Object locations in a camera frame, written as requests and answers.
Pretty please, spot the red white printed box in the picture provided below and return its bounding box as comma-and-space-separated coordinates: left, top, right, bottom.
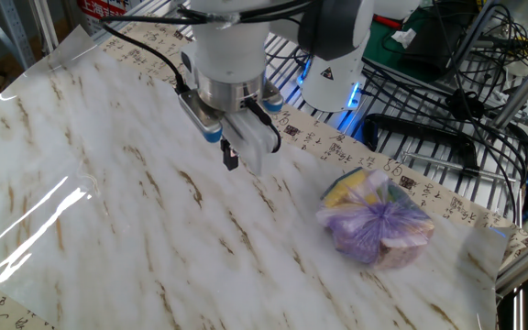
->
76, 0, 132, 37

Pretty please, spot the black camera cable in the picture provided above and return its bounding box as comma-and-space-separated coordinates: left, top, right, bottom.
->
98, 11, 210, 95

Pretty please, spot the beige calligraphy print paper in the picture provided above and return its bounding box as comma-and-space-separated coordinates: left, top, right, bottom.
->
0, 12, 528, 330

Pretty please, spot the white metal post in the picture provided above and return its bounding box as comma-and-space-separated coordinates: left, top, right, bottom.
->
29, 0, 60, 54

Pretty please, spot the slanted aluminium profile post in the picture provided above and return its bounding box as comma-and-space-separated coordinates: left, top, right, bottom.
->
490, 40, 528, 132

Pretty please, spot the white paper scrap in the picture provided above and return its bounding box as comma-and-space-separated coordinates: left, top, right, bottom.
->
390, 27, 417, 50

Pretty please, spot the tangle of black cables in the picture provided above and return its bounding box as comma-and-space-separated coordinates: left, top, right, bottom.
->
364, 0, 528, 221

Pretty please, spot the purple plastic bag of sponges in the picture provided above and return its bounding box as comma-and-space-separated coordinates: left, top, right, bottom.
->
316, 167, 435, 270

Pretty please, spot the black power adapter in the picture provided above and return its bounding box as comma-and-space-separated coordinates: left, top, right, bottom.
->
445, 89, 486, 121

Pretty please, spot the grey perforated steel upright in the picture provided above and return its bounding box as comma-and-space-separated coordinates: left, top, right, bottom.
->
0, 0, 37, 70

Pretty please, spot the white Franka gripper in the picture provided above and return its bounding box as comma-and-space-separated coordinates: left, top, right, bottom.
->
179, 43, 283, 178

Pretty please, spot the thin metal rod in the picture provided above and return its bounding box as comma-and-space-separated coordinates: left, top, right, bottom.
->
401, 150, 517, 183

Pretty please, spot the glossy marble pattern sheet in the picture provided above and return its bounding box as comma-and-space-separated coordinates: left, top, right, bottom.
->
0, 25, 511, 330

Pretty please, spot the silver wrist camera blue cap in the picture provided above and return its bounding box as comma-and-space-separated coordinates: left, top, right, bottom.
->
177, 89, 224, 144

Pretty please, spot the red pen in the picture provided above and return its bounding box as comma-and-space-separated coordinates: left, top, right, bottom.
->
372, 13, 405, 31

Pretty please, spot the black curved clamp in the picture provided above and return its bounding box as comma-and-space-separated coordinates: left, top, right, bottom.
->
362, 113, 480, 171

